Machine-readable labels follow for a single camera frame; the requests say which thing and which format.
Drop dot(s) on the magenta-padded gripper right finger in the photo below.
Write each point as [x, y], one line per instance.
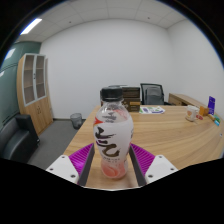
[159, 165]

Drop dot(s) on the green packet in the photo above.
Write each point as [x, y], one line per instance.
[217, 120]

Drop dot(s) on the wooden side desk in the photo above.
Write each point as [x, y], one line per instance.
[185, 99]

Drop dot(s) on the tan cardboard box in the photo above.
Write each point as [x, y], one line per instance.
[133, 105]

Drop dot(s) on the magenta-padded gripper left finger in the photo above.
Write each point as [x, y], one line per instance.
[63, 165]

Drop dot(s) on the purple packet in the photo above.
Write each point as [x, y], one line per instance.
[211, 105]

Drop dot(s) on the black leather armchair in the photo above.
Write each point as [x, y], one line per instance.
[16, 136]

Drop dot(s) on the flat round red coaster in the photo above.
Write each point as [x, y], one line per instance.
[200, 117]

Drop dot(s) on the white leaflet with coloured shapes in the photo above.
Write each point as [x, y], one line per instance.
[151, 109]

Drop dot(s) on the orange-brown small box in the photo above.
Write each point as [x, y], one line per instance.
[204, 111]

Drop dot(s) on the black mesh-back office chair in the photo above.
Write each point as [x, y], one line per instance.
[152, 95]

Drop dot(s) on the clear drink bottle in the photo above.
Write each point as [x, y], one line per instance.
[112, 133]

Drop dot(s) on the white mug with orange print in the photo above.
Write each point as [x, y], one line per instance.
[191, 113]

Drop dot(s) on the wooden shelf cabinet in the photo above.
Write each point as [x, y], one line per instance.
[35, 100]

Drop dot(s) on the dark mesh waste bin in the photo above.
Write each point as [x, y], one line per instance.
[76, 120]

